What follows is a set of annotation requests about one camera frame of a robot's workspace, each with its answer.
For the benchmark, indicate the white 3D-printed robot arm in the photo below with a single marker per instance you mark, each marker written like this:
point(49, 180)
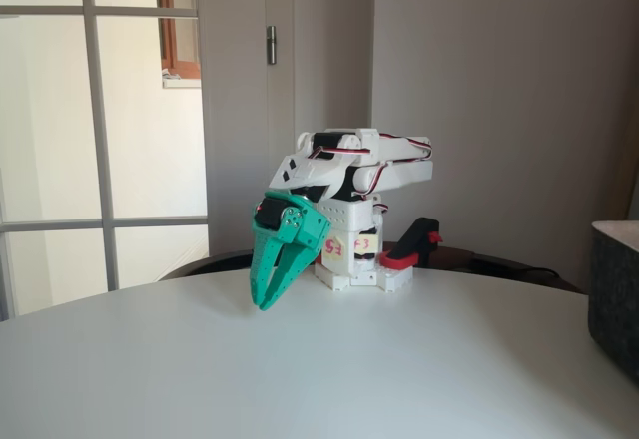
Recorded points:
point(404, 172)

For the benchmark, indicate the brown wooden window frame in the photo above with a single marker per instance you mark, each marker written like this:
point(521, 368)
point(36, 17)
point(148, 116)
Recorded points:
point(167, 10)

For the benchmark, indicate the dark brown curved furniture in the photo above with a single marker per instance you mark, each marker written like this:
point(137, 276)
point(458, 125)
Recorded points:
point(224, 259)

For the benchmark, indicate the black and red table clamp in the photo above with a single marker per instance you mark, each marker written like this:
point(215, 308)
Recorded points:
point(417, 239)

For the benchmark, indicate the dark grey felt box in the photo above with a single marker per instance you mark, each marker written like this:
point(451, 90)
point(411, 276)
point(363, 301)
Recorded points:
point(616, 299)

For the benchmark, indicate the metal door hinge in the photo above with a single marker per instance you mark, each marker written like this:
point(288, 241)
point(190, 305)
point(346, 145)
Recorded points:
point(271, 45)

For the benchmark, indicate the green gripper with servo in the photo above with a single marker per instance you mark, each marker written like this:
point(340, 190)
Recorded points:
point(306, 231)

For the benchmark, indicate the white glazed door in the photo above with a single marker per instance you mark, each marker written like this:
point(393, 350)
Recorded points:
point(50, 11)

